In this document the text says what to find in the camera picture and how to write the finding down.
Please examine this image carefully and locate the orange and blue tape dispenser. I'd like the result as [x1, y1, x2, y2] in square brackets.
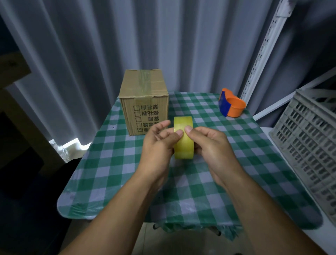
[218, 88, 247, 118]

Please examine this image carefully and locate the person's right forearm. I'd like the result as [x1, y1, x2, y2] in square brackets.
[223, 168, 326, 255]

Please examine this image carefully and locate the grey plastic crate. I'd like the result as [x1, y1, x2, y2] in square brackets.
[269, 89, 336, 226]

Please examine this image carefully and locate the person's left hand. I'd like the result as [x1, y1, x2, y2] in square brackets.
[137, 120, 184, 184]

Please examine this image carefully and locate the green checkered tablecloth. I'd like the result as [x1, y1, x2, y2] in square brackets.
[57, 91, 323, 242]

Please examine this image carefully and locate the person's right hand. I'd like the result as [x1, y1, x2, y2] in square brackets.
[184, 126, 241, 188]

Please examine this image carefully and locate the yellow tape roll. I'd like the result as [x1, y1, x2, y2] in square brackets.
[173, 116, 195, 160]

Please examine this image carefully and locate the taped cardboard box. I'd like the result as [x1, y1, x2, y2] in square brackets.
[119, 69, 169, 136]

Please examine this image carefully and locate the white slotted shelf upright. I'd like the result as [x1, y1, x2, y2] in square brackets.
[240, 0, 294, 105]

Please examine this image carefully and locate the wooden furniture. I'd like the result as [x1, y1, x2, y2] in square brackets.
[0, 51, 66, 171]

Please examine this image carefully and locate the person's left forearm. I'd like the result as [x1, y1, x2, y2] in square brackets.
[59, 168, 168, 255]

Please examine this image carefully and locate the grey curtain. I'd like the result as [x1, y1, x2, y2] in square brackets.
[0, 0, 336, 147]

